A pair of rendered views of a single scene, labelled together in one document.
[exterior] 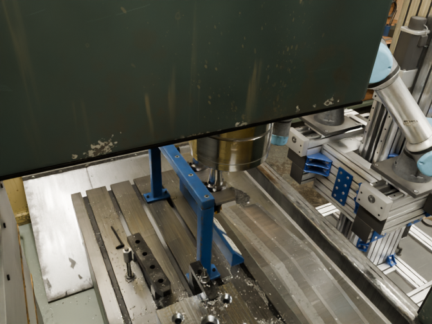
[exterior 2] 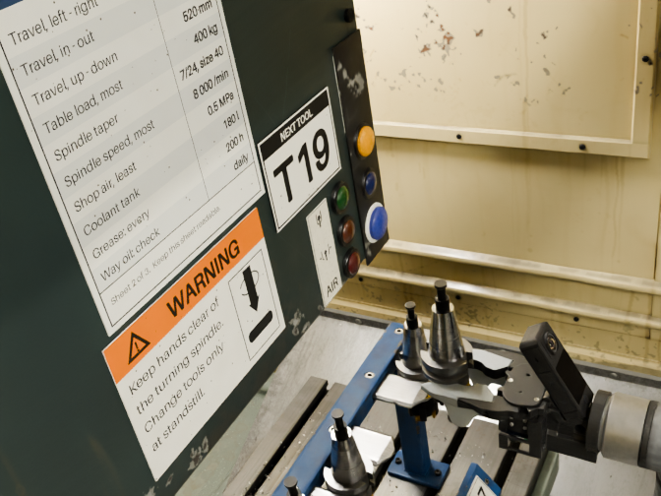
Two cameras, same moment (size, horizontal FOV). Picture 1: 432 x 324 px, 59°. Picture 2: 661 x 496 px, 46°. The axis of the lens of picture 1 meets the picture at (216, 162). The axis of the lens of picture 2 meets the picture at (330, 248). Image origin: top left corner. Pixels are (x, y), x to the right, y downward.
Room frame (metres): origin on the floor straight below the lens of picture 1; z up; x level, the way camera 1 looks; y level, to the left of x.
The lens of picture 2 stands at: (0.69, -0.57, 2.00)
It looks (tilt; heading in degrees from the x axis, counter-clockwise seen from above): 33 degrees down; 63
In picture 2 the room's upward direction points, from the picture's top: 11 degrees counter-clockwise
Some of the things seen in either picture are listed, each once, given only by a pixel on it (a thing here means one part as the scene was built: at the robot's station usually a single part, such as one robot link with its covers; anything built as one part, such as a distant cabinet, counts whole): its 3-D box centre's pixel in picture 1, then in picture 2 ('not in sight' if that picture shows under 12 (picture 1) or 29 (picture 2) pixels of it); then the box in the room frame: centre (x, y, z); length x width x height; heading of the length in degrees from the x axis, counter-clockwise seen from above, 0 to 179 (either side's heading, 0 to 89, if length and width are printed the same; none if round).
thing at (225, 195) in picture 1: (224, 196); not in sight; (0.84, -0.03, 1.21); 0.07 x 0.05 x 0.01; 118
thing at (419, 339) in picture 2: not in sight; (414, 341); (1.17, 0.16, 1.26); 0.04 x 0.04 x 0.07
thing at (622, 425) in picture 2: not in sight; (624, 425); (1.23, -0.17, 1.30); 0.08 x 0.05 x 0.08; 28
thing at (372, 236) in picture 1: (391, 218); not in sight; (1.29, -0.79, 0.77); 0.36 x 0.10 x 0.09; 119
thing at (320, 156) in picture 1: (317, 166); not in sight; (1.55, -0.50, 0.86); 0.09 x 0.09 x 0.09; 29
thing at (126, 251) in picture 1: (128, 263); not in sight; (0.79, 0.25, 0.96); 0.03 x 0.03 x 0.13
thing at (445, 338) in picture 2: not in sight; (444, 330); (1.13, 0.02, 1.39); 0.04 x 0.04 x 0.07
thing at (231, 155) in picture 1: (231, 123); not in sight; (0.64, -0.02, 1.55); 0.16 x 0.16 x 0.12
